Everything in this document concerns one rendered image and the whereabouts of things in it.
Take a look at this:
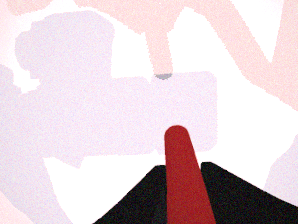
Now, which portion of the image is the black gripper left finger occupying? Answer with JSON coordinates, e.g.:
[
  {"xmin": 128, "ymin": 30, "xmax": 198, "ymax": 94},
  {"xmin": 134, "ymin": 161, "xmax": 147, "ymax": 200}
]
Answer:
[{"xmin": 92, "ymin": 164, "xmax": 168, "ymax": 224}]

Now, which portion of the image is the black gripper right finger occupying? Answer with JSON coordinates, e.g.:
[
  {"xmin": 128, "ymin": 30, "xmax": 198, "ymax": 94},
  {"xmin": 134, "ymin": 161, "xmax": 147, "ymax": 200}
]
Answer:
[{"xmin": 200, "ymin": 160, "xmax": 298, "ymax": 224}]

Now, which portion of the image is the red peg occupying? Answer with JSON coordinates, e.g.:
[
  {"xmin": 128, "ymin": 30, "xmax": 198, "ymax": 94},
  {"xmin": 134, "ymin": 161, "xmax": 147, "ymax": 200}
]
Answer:
[{"xmin": 164, "ymin": 125, "xmax": 216, "ymax": 224}]

